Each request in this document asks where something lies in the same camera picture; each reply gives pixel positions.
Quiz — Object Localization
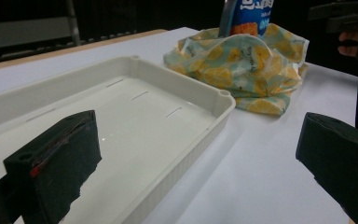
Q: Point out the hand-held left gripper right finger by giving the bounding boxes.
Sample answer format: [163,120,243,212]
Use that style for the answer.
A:
[295,112,358,224]

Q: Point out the lemon print cloth bag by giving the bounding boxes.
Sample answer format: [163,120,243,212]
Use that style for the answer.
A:
[162,22,310,117]

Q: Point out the white plastic tray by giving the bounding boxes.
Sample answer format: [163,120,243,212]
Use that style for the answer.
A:
[0,55,237,224]

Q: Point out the metal stand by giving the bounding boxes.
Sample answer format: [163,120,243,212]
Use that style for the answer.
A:
[65,0,82,47]

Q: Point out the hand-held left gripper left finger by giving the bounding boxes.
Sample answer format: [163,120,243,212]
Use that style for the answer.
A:
[3,109,103,224]

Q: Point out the blue snack packet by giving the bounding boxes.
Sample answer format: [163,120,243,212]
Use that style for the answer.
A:
[218,0,275,39]

